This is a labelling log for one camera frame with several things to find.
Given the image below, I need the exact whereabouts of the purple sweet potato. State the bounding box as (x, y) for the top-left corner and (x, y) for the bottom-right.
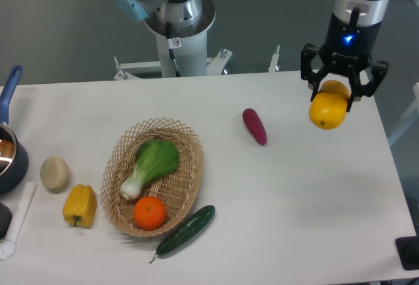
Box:
(242, 108), (267, 145)

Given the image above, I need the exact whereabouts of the black device at right edge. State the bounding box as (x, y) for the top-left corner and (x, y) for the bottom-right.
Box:
(395, 236), (418, 271)

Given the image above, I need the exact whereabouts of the yellow bell pepper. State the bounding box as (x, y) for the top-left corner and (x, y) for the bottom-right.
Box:
(62, 184), (97, 228)

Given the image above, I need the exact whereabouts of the yellow mango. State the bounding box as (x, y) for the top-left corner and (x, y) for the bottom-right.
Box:
(308, 80), (350, 130)

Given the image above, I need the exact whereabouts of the metal robot mounting frame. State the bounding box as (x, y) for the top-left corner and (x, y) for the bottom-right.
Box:
(109, 0), (282, 81)

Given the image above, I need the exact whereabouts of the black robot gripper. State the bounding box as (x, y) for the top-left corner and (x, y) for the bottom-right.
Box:
(301, 15), (388, 112)

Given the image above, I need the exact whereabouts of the green bok choy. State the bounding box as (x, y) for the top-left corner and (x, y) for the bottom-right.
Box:
(120, 140), (179, 200)

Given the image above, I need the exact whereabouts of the blue handled saucepan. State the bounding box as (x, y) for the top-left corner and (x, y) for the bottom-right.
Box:
(1, 65), (29, 195)

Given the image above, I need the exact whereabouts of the dark object at left edge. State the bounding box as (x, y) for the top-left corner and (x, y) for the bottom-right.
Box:
(0, 202), (12, 239)

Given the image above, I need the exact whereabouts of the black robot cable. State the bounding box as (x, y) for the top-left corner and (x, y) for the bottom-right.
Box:
(165, 21), (181, 78)

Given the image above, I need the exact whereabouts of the beige round cheese block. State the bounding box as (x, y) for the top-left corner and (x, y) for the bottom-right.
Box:
(40, 157), (69, 190)

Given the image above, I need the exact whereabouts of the orange tangerine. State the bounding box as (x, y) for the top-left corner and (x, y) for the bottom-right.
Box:
(133, 196), (166, 231)

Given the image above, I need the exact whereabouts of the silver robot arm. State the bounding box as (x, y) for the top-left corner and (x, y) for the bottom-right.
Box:
(301, 0), (389, 108)

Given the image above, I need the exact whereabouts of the woven wicker basket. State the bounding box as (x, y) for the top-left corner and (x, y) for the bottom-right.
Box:
(100, 118), (204, 237)

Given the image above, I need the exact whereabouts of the dark green cucumber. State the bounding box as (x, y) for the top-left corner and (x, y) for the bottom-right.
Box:
(149, 205), (216, 264)

